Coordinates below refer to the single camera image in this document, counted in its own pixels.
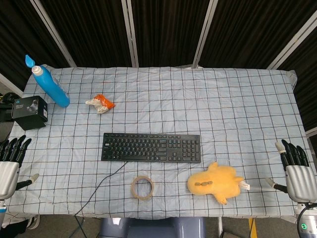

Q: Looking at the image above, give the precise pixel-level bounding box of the orange white snack bag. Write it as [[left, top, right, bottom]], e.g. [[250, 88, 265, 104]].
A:
[[85, 94, 116, 114]]

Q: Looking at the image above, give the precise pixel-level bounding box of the blue checkered tablecloth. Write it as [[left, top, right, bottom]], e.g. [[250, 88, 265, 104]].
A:
[[4, 64, 313, 221]]

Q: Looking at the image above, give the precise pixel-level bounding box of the blue plastic bottle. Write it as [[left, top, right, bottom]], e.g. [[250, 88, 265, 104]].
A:
[[25, 55, 71, 108]]

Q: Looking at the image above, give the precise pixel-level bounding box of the yellow plush toy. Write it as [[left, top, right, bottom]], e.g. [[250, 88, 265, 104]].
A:
[[187, 162, 251, 206]]

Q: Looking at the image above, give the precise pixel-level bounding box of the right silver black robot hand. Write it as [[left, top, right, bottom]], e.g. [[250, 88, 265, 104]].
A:
[[265, 139, 317, 203]]

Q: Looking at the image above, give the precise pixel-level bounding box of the black computer keyboard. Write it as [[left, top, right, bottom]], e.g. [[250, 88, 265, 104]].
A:
[[101, 132, 202, 164]]

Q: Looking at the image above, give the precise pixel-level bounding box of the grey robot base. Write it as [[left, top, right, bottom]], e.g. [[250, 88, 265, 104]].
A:
[[98, 217, 207, 238]]

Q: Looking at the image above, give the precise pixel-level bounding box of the black keyboard cable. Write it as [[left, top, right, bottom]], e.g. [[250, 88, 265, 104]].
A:
[[74, 160, 127, 238]]

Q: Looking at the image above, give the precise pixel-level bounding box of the black equipment beside table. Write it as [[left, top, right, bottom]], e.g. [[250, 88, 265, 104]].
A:
[[0, 92, 18, 122]]

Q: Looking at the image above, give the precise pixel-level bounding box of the clear tape roll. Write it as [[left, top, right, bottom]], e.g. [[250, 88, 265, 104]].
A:
[[130, 176, 155, 200]]

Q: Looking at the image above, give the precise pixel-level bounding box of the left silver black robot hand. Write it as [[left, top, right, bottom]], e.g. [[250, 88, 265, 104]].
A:
[[0, 135, 40, 200]]

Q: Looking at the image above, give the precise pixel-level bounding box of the white partition frame post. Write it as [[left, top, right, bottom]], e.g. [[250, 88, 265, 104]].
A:
[[29, 0, 77, 67], [0, 72, 24, 96], [120, 0, 139, 68], [266, 9, 317, 70], [192, 0, 218, 68]]

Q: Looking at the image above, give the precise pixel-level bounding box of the black white sneaker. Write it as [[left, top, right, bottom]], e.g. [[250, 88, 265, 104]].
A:
[[26, 214, 41, 230]]

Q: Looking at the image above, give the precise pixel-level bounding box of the black cardboard box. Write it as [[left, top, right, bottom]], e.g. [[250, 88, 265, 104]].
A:
[[11, 95, 49, 131]]

